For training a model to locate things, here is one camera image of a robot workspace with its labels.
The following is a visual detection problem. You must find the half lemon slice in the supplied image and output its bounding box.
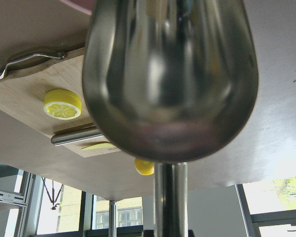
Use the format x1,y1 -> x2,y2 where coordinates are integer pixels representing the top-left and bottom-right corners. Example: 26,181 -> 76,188
43,89 -> 82,120

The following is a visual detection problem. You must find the yellow lemon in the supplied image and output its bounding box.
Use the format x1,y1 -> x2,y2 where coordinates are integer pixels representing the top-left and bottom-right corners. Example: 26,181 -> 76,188
134,158 -> 154,176

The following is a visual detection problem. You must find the steel ice scoop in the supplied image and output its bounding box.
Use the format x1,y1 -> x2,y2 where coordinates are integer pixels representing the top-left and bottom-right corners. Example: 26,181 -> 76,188
82,0 -> 259,237

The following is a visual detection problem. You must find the wooden cutting board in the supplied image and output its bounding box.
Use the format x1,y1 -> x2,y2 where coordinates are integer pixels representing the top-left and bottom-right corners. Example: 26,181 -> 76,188
0,46 -> 121,158

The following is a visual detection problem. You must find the yellow plastic knife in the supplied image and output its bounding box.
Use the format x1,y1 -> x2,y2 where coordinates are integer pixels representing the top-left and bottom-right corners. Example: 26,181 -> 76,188
81,142 -> 115,151

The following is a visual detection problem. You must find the steel muddler rod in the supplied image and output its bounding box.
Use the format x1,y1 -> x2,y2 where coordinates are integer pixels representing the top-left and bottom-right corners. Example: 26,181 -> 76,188
51,126 -> 104,146

